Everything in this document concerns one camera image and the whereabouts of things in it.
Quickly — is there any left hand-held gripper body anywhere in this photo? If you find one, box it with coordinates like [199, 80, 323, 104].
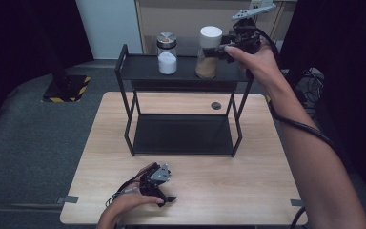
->
[139, 163, 172, 200]

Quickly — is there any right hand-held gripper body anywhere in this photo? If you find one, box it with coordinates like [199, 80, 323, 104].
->
[231, 3, 278, 54]

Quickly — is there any glass jar with white lid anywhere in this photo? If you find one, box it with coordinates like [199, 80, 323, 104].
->
[194, 25, 224, 80]

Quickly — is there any black metal shelf rack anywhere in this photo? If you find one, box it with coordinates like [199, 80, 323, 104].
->
[114, 43, 257, 158]

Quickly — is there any glass jar with silver lid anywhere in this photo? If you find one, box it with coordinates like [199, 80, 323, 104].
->
[155, 31, 178, 76]

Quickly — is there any person's left hand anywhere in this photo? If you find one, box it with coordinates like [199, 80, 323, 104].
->
[99, 162, 166, 224]

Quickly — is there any person's right hand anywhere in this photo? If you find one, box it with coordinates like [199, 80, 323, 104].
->
[224, 35, 288, 96]

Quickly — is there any light wooden cabinet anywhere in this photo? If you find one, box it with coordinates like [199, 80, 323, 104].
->
[134, 0, 298, 70]

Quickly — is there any black curtain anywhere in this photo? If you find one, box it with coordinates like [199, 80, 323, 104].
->
[275, 0, 366, 208]
[0, 0, 95, 142]

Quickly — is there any white wall power outlet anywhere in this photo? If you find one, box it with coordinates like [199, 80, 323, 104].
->
[248, 0, 275, 11]

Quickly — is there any bundle of floor cables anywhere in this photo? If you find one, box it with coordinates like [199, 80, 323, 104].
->
[294, 66, 327, 110]

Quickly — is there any right hand-held gripper cable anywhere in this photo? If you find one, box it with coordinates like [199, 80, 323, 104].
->
[253, 27, 336, 229]

